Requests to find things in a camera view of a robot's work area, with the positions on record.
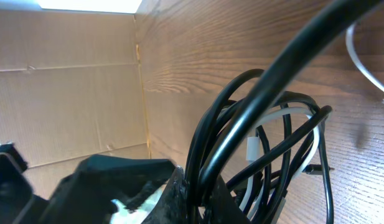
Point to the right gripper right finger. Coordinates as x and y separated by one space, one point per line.
220 207

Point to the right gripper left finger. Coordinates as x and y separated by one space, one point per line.
172 206

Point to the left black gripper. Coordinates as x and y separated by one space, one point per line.
85 196

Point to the cardboard wall panel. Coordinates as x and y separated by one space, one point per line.
69 88

